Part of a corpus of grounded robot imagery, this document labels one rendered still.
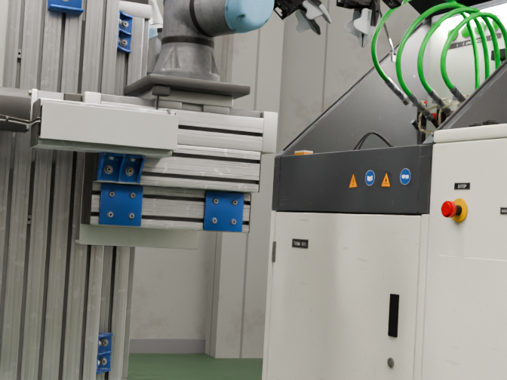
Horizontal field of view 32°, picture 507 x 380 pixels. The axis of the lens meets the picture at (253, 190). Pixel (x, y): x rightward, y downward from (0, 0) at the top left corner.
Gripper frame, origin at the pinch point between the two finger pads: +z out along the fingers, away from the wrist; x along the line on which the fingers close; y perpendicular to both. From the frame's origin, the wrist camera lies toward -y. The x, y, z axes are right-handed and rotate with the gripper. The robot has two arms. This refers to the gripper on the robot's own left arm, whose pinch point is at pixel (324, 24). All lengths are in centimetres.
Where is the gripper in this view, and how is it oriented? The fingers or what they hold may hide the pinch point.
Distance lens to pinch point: 247.3
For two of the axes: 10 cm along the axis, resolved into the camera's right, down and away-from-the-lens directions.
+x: 3.1, -2.4, -9.2
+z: 6.6, 7.5, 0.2
